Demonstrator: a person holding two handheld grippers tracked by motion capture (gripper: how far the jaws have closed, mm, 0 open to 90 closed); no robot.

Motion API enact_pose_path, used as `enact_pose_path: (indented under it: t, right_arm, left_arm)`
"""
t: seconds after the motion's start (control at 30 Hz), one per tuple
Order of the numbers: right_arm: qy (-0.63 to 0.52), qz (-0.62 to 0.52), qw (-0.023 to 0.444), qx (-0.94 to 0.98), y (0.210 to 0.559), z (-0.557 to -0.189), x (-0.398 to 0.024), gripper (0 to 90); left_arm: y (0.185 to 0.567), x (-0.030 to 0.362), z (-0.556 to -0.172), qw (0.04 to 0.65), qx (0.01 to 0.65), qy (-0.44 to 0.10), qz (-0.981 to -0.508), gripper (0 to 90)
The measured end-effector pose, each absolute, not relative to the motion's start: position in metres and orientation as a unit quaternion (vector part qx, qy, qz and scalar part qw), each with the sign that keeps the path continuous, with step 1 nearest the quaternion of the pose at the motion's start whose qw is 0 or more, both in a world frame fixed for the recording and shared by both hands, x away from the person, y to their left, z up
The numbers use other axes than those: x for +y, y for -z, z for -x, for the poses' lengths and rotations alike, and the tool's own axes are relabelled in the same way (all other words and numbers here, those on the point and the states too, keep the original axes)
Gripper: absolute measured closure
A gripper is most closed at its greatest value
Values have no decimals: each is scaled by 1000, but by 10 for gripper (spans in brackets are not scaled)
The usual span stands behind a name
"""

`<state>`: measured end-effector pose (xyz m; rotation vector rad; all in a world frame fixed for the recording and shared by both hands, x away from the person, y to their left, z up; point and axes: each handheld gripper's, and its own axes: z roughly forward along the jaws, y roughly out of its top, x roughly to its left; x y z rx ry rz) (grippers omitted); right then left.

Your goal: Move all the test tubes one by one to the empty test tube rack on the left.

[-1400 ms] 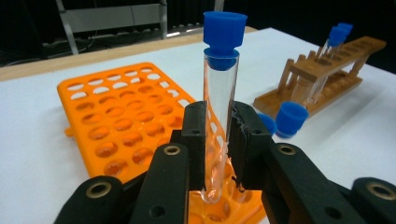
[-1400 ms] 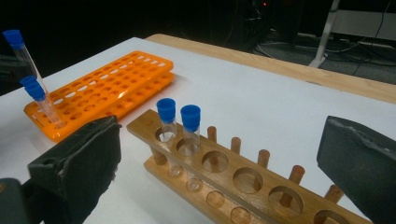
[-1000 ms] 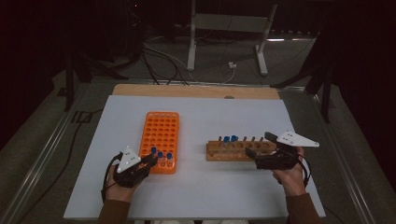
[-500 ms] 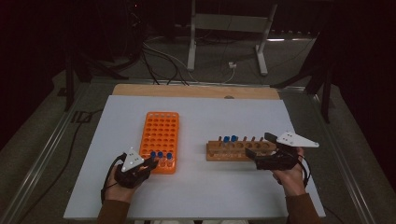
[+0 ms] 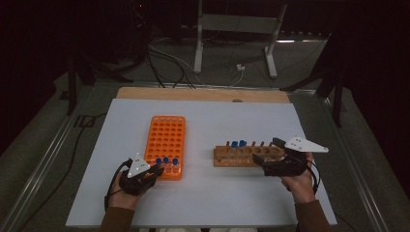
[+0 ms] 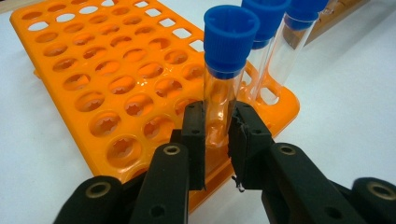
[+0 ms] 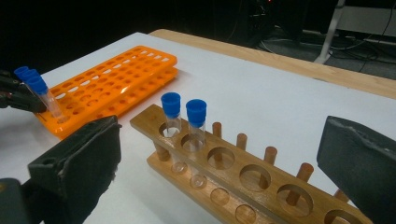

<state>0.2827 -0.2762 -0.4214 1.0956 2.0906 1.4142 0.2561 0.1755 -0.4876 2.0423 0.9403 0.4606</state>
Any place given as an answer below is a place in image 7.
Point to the grey panel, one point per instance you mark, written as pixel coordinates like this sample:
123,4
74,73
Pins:
367,18

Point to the grey metal stand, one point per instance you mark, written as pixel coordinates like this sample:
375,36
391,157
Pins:
330,31

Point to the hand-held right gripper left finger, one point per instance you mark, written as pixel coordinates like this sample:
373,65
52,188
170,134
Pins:
81,161

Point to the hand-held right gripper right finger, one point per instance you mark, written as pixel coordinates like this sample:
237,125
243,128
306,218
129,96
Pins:
361,165

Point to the orange plastic test tube rack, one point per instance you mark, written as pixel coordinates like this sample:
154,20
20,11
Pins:
124,77

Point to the wooden test tube rack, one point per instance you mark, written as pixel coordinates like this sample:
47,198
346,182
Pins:
146,119

